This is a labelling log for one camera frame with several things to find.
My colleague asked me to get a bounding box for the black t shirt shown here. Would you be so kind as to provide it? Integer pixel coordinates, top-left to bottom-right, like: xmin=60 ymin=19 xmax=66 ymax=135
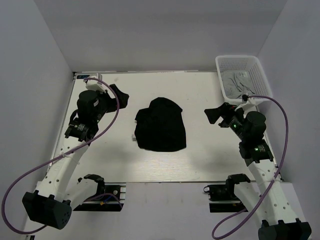
xmin=134 ymin=97 xmax=187 ymax=152

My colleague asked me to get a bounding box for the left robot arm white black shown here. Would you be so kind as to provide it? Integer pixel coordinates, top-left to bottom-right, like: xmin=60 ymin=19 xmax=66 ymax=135
xmin=22 ymin=84 xmax=129 ymax=230

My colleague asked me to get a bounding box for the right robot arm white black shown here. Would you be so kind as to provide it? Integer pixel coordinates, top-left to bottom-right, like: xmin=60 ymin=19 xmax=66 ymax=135
xmin=204 ymin=102 xmax=312 ymax=240

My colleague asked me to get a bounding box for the grey t shirt in basket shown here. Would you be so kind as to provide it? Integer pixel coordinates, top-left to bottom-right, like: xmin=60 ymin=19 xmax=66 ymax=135
xmin=220 ymin=71 xmax=256 ymax=99

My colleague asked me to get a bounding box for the blue label sticker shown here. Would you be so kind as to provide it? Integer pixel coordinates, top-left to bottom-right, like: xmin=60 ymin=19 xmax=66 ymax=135
xmin=76 ymin=74 xmax=90 ymax=80

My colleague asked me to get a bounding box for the white plastic basket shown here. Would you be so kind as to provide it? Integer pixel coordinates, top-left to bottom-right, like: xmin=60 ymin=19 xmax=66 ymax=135
xmin=215 ymin=55 xmax=273 ymax=105

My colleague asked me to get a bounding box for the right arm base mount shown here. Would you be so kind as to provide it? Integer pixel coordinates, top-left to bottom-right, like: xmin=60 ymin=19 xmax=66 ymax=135
xmin=203 ymin=184 xmax=248 ymax=213

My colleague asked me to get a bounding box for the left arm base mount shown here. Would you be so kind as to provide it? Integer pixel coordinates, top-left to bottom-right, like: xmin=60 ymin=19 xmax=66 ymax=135
xmin=74 ymin=183 xmax=126 ymax=213

